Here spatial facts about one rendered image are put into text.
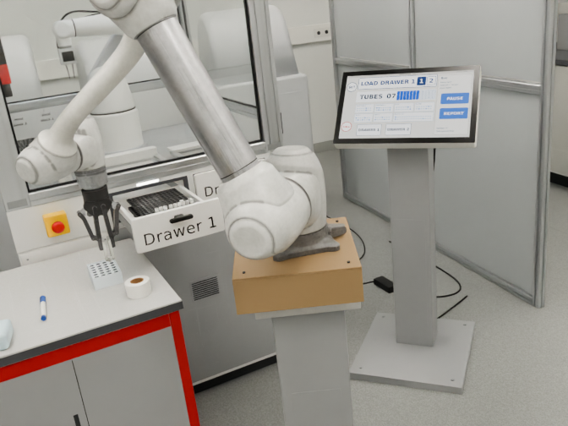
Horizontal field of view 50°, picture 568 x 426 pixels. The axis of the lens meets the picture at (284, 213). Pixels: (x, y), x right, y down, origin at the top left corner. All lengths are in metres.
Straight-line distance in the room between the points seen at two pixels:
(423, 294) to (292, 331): 1.02
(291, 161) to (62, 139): 0.60
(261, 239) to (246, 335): 1.27
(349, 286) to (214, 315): 1.02
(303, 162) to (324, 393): 0.68
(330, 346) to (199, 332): 0.88
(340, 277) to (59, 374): 0.77
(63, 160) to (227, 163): 0.50
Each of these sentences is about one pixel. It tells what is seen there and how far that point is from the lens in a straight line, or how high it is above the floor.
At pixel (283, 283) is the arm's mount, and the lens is 1.55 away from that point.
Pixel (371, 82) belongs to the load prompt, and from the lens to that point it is 2.43.
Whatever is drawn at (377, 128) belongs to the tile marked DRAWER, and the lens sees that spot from 2.32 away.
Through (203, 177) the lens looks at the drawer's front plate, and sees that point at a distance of 2.27.
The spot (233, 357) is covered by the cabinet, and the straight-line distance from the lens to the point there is 2.61.
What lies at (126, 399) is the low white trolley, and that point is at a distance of 1.83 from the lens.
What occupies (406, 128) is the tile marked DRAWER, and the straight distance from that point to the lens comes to 2.30.
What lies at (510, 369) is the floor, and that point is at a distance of 2.71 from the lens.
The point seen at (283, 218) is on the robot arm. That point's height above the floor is 1.05.
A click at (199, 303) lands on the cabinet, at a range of 2.44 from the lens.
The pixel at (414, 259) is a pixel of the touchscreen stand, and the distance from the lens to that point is 2.55.
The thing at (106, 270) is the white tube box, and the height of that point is 0.79.
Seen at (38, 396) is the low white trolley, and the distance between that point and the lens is 1.77.
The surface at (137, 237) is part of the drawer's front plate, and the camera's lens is 1.91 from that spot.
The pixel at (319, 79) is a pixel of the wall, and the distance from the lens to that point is 5.92.
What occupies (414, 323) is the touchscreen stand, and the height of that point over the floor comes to 0.15.
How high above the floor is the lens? 1.53
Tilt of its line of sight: 20 degrees down
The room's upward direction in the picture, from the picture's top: 6 degrees counter-clockwise
